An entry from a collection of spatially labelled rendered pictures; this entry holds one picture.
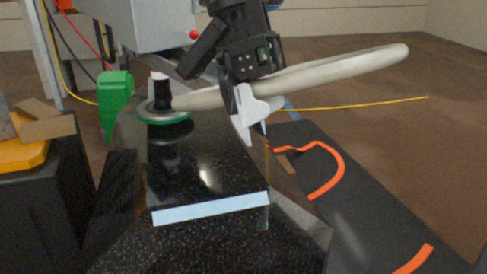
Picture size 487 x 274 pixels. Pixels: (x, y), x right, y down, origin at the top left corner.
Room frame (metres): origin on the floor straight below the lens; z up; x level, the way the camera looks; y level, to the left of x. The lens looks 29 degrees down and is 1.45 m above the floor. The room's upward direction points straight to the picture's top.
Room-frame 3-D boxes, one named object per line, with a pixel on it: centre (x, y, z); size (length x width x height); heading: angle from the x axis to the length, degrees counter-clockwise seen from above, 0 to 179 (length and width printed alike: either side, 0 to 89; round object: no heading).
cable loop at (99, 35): (1.74, 0.72, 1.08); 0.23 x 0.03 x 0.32; 38
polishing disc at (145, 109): (1.21, 0.32, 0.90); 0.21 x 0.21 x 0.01
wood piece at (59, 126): (1.22, 0.81, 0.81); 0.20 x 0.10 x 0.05; 116
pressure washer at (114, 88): (2.56, 1.05, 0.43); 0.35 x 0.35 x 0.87; 3
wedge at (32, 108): (1.40, 0.95, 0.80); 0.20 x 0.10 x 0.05; 62
